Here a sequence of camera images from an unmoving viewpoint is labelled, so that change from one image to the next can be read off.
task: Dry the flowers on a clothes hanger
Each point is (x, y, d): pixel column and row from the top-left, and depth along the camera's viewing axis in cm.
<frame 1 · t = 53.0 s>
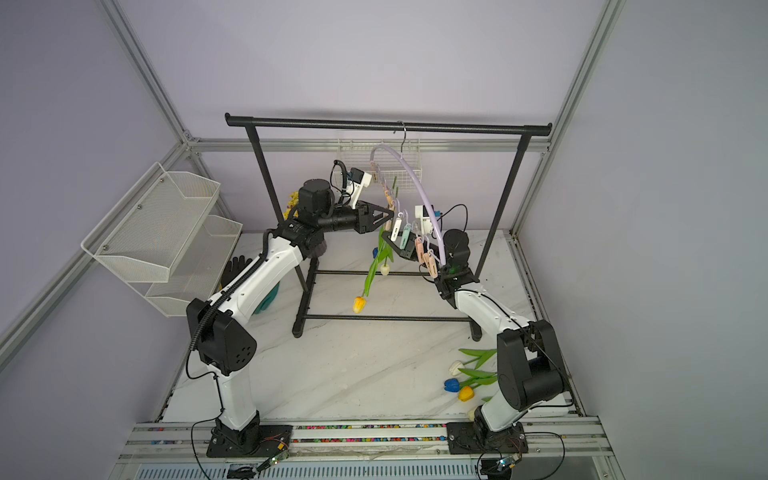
left hand: (387, 215, 74), fingers open
right hand: (383, 239, 76), fingers closed
yellow tulip left: (359, 303, 76), point 23 cm above the table
white tulip left: (385, 268, 94), point 14 cm above the table
blue tulip left: (375, 252, 96), point 16 cm above the table
white tulip right: (457, 367, 85), point 3 cm above the table
blue tulip right: (453, 385, 82), point 3 cm above the table

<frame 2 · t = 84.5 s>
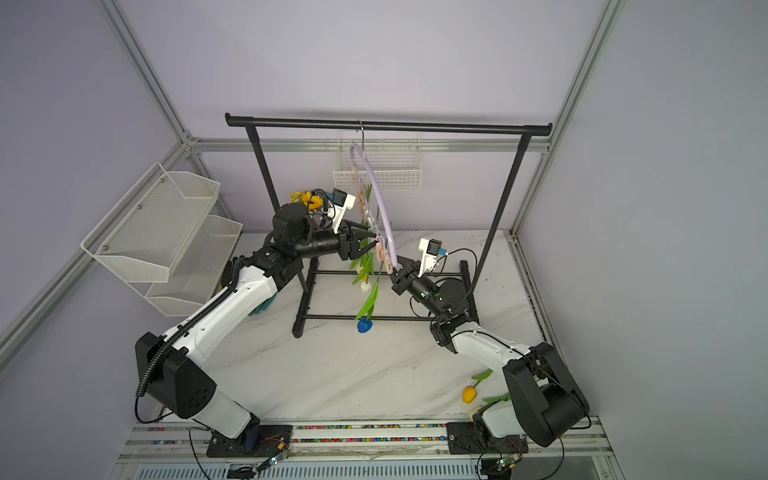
left hand: (374, 237, 69), fingers open
right hand: (382, 259, 73), fingers closed
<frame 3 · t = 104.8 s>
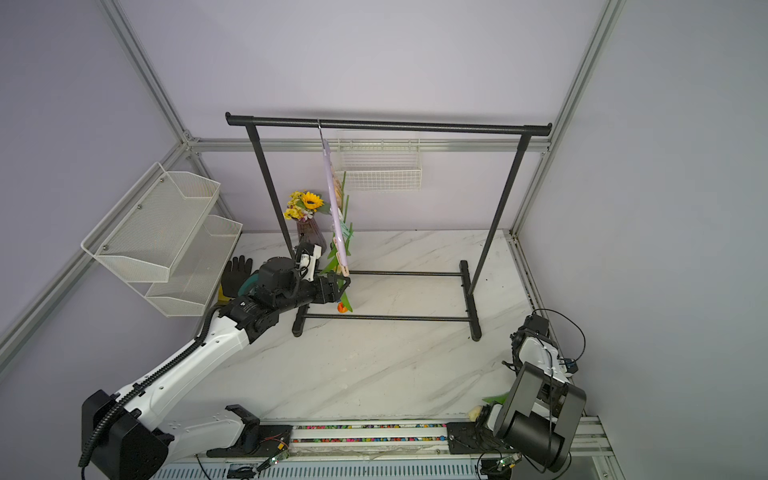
left hand: (337, 284, 77), fingers open
right hand: (527, 379, 84), fingers open
purple ribbed glass vase: (310, 232, 103), point 16 cm above the table
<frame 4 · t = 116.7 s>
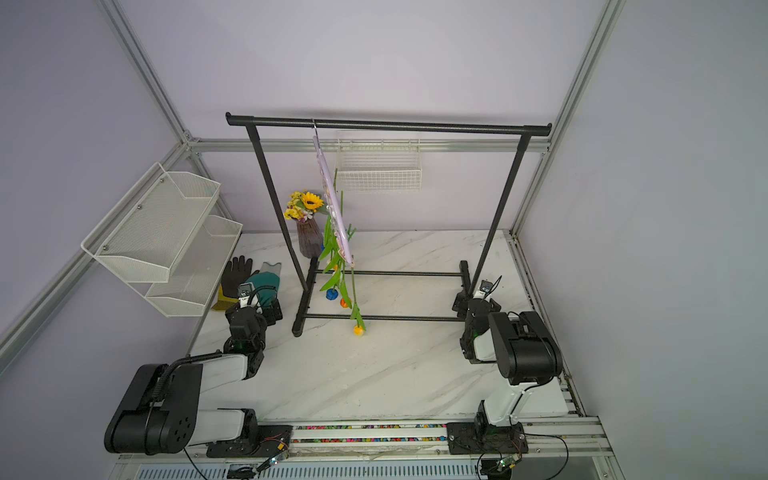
left hand: (256, 302, 91), fingers open
right hand: (476, 298, 98), fingers open
